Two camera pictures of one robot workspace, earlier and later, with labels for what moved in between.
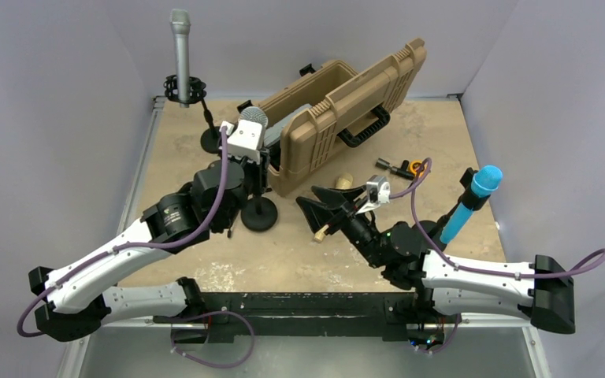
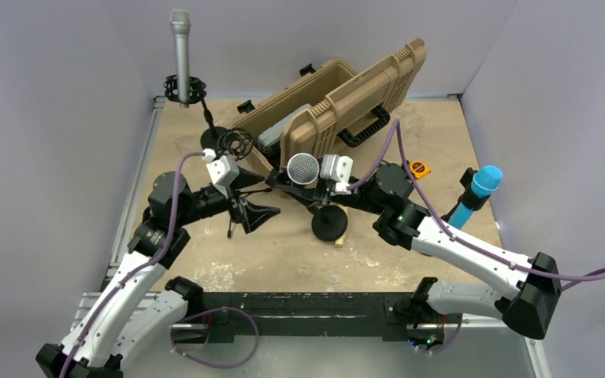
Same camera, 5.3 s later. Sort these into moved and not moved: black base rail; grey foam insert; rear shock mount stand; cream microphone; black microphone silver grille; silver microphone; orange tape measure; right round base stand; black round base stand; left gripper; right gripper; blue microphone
Moved: black microphone silver grille; right gripper; black round base stand; cream microphone; left gripper
Not moved: grey foam insert; right round base stand; blue microphone; silver microphone; black base rail; rear shock mount stand; orange tape measure
